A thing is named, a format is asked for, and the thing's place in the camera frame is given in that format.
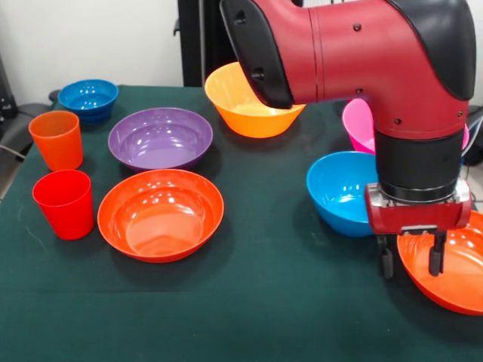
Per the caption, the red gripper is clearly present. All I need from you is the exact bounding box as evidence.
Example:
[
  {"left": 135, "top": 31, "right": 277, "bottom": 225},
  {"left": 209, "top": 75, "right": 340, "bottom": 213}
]
[{"left": 365, "top": 195, "right": 473, "bottom": 279}]

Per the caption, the orange-red plastic bowl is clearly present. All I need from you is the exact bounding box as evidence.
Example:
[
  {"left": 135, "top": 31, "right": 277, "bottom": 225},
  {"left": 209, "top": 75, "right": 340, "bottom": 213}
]
[
  {"left": 97, "top": 168, "right": 226, "bottom": 264},
  {"left": 396, "top": 209, "right": 483, "bottom": 316}
]

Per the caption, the light blue plastic bowl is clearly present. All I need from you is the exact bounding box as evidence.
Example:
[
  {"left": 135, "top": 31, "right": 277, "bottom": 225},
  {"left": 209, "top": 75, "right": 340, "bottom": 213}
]
[{"left": 306, "top": 151, "right": 380, "bottom": 238}]

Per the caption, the large magenta plastic bowl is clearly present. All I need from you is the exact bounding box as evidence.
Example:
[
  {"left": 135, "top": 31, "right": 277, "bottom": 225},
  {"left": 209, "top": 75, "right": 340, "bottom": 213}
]
[{"left": 341, "top": 98, "right": 471, "bottom": 156}]

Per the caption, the black office chair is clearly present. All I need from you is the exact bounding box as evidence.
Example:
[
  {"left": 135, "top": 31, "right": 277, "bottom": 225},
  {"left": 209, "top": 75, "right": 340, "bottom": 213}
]
[
  {"left": 0, "top": 56, "right": 61, "bottom": 163},
  {"left": 466, "top": 105, "right": 483, "bottom": 167}
]

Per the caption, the dark green table cloth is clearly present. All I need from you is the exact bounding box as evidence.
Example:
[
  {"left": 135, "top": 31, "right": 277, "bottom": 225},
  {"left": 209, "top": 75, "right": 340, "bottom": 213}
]
[{"left": 0, "top": 84, "right": 483, "bottom": 362}]

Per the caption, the orange plastic bowl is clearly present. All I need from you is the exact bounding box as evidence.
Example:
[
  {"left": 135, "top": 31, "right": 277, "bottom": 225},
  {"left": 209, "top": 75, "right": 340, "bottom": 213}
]
[{"left": 204, "top": 61, "right": 306, "bottom": 139}]

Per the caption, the purple plastic bowl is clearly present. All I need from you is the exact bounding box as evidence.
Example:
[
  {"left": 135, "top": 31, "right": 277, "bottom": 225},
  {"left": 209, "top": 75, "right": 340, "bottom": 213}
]
[{"left": 107, "top": 107, "right": 214, "bottom": 171}]

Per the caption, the red plastic cup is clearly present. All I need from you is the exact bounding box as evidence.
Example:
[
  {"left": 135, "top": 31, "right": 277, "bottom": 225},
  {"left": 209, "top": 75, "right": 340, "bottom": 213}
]
[{"left": 32, "top": 169, "right": 95, "bottom": 241}]

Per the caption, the small dark blue bowl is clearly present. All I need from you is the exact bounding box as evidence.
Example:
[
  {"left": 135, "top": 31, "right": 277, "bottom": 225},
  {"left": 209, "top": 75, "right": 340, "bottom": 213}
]
[{"left": 57, "top": 78, "right": 119, "bottom": 124}]

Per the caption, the orange plastic cup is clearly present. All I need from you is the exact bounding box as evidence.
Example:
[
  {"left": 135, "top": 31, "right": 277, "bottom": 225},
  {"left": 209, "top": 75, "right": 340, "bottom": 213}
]
[{"left": 28, "top": 109, "right": 85, "bottom": 172}]

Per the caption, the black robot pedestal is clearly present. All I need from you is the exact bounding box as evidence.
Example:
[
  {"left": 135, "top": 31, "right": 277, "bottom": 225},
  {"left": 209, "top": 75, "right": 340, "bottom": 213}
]
[{"left": 173, "top": 0, "right": 242, "bottom": 87}]

